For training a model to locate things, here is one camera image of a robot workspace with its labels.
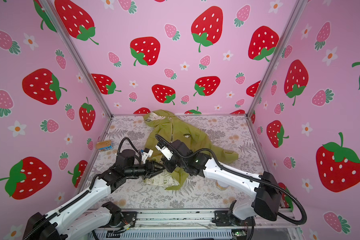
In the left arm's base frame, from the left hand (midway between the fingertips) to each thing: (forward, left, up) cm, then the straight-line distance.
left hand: (164, 169), depth 72 cm
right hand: (+5, +2, +3) cm, 6 cm away
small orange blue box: (+25, +47, -16) cm, 55 cm away
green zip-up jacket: (+39, -1, -13) cm, 41 cm away
